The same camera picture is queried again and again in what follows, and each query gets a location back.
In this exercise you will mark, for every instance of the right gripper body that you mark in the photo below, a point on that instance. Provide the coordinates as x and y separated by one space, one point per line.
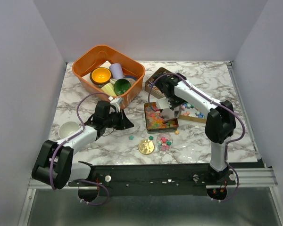
175 101

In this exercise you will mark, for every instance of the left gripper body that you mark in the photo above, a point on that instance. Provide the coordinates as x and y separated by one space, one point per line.
114 120

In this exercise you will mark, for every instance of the steel scoop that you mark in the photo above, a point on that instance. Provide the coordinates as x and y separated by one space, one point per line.
169 114

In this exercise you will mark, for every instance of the gold tin of pastel candies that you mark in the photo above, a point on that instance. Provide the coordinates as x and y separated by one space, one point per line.
190 113

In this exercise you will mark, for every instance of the gold tin of translucent candies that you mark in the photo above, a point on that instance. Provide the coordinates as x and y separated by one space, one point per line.
155 123

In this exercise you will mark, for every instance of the clear glass jar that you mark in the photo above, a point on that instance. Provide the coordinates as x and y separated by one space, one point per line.
164 141

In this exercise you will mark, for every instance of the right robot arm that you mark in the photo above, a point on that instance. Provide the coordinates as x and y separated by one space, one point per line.
220 121

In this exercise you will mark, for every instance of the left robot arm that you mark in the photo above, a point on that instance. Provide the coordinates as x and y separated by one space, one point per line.
54 165

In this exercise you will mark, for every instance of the tin of lollipops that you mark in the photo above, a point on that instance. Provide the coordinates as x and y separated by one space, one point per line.
155 91

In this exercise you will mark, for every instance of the gold jar lid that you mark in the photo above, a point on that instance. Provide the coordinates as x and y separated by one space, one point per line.
146 146

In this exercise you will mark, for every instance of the pale yellow cup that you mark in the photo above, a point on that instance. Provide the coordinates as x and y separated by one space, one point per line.
109 89

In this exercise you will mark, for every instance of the green bowl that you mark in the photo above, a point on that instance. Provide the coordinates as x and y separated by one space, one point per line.
121 86

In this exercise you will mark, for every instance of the floral patterned cup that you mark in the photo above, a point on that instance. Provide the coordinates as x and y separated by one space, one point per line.
130 79

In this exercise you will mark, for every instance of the orange-lined dark bowl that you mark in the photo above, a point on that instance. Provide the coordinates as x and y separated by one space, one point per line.
100 76

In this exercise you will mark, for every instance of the lavender cup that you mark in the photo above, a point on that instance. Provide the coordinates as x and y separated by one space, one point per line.
116 70

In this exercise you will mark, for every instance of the orange plastic bin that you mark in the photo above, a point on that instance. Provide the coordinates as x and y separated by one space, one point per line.
97 56

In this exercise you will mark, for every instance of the white teacup red handle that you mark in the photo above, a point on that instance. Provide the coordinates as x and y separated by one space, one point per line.
67 129

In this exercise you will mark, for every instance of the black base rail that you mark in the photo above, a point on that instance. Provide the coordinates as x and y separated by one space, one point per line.
154 180

